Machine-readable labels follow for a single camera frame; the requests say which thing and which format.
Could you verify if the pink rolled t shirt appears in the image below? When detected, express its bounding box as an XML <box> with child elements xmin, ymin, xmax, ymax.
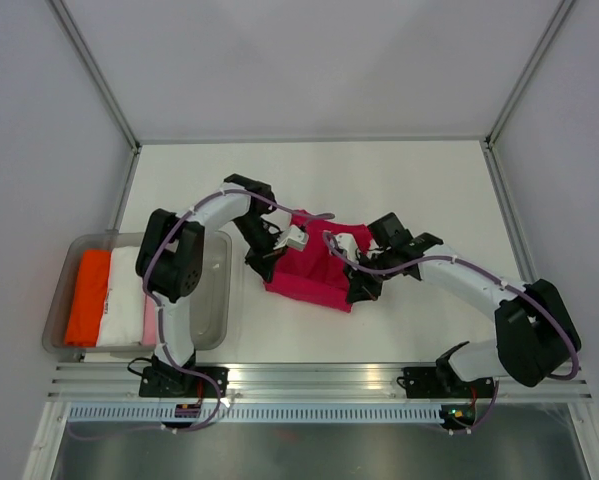
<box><xmin>141</xmin><ymin>296</ymin><xmax>157</xmax><ymax>346</ymax></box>

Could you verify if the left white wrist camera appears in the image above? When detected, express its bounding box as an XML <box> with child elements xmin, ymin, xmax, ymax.
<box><xmin>275</xmin><ymin>225</ymin><xmax>309</xmax><ymax>251</ymax></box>

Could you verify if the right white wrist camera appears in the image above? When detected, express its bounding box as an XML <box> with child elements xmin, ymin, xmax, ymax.
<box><xmin>335</xmin><ymin>233</ymin><xmax>359</xmax><ymax>261</ymax></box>

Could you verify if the magenta t shirt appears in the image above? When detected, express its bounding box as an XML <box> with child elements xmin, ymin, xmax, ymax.
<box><xmin>263</xmin><ymin>220</ymin><xmax>372</xmax><ymax>313</ymax></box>

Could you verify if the right aluminium frame post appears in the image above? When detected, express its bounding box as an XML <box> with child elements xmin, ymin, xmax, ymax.
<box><xmin>483</xmin><ymin>0</ymin><xmax>578</xmax><ymax>150</ymax></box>

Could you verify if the aluminium frame post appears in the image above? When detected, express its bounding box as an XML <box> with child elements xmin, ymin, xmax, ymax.
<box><xmin>46</xmin><ymin>0</ymin><xmax>141</xmax><ymax>153</ymax></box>
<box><xmin>483</xmin><ymin>0</ymin><xmax>578</xmax><ymax>150</ymax></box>

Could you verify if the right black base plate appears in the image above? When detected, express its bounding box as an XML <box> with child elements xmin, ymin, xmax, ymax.
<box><xmin>396</xmin><ymin>366</ymin><xmax>494</xmax><ymax>400</ymax></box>

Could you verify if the aluminium mounting rail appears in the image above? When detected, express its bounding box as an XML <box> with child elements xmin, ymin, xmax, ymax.
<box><xmin>45</xmin><ymin>363</ymin><xmax>592</xmax><ymax>404</ymax></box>

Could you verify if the clear plastic bin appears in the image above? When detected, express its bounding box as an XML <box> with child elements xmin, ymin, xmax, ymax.
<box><xmin>42</xmin><ymin>231</ymin><xmax>232</xmax><ymax>361</ymax></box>

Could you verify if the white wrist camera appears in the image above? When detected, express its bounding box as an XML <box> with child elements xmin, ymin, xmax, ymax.
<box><xmin>335</xmin><ymin>233</ymin><xmax>359</xmax><ymax>261</ymax></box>
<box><xmin>275</xmin><ymin>225</ymin><xmax>309</xmax><ymax>251</ymax></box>

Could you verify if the left aluminium frame post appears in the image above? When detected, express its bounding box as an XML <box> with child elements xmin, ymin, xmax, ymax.
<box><xmin>46</xmin><ymin>0</ymin><xmax>141</xmax><ymax>153</ymax></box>

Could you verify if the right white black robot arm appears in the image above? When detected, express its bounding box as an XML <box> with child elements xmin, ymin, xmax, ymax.
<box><xmin>327</xmin><ymin>213</ymin><xmax>581</xmax><ymax>395</ymax></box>

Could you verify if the white slotted cable duct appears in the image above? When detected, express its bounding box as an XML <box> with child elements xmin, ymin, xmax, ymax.
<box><xmin>68</xmin><ymin>403</ymin><xmax>443</xmax><ymax>424</ymax></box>

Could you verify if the orange rolled t shirt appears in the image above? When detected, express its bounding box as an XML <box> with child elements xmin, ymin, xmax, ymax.
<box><xmin>64</xmin><ymin>249</ymin><xmax>112</xmax><ymax>347</ymax></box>

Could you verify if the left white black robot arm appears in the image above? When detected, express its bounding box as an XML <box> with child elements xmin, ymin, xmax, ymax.
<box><xmin>135</xmin><ymin>174</ymin><xmax>285</xmax><ymax>396</ymax></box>

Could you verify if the white rolled t shirt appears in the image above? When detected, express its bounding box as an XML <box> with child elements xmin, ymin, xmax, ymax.
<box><xmin>96</xmin><ymin>246</ymin><xmax>145</xmax><ymax>347</ymax></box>

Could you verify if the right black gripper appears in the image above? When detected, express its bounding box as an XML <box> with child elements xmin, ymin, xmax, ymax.
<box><xmin>342</xmin><ymin>248</ymin><xmax>396</xmax><ymax>302</ymax></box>

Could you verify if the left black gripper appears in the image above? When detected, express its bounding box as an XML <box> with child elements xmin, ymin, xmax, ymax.
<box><xmin>232</xmin><ymin>213</ymin><xmax>287</xmax><ymax>284</ymax></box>

